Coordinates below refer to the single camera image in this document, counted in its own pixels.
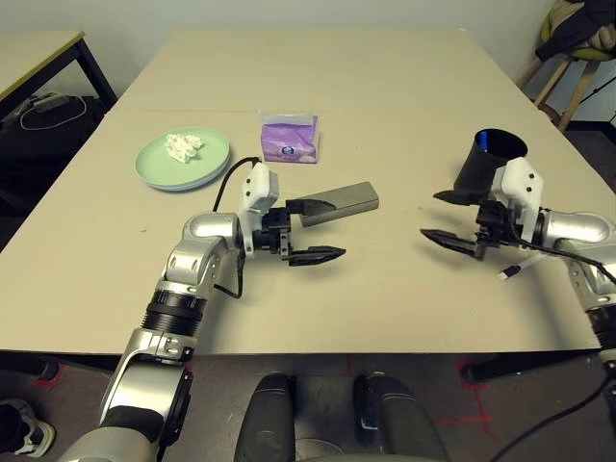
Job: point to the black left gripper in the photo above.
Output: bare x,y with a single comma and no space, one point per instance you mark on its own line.
276,231

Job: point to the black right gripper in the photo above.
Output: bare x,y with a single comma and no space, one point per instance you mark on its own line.
495,223

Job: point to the grey glasses case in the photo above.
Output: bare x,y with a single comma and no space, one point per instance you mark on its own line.
351,199

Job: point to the white pen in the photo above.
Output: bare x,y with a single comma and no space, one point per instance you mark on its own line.
524,266

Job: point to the white tissue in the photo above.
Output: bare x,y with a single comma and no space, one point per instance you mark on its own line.
183,148

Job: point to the light green plate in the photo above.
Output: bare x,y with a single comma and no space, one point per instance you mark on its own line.
154,163

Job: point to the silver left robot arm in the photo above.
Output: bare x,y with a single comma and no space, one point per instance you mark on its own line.
192,260

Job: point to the black cup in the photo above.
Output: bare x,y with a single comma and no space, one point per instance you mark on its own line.
476,173

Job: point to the blue pen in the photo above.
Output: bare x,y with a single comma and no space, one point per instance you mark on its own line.
481,142

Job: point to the purple tissue pack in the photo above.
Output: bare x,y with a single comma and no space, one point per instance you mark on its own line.
289,142

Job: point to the light blue plate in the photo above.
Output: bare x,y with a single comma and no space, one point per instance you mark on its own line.
192,187

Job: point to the black table foot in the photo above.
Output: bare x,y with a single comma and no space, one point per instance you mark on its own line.
45,369
529,368

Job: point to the wooden stool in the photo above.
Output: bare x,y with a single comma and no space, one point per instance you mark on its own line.
553,82

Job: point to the dark grey robot left leg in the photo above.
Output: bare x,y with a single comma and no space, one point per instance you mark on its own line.
264,418

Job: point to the dark grey robot leg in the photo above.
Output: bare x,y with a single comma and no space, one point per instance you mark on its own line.
399,423
264,418

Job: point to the red floor tape mark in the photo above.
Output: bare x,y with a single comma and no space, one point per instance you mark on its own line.
476,418

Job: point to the dark grey robot right leg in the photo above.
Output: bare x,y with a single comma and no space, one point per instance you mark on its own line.
399,423

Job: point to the dark jacket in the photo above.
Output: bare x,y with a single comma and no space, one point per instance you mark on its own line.
572,36

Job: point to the yellow-green cushion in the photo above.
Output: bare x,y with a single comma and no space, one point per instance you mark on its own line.
597,53

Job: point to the black bag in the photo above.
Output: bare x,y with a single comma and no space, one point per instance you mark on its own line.
48,159

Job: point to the white black sneaker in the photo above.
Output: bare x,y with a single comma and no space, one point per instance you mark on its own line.
38,435

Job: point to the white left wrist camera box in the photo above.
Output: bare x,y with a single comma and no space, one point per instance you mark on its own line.
257,187

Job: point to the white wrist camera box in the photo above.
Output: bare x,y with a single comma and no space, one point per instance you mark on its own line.
257,187
522,187

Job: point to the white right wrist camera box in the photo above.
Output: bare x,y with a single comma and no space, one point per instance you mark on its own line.
522,187

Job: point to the side table with black frame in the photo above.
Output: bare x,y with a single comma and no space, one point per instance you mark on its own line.
33,53

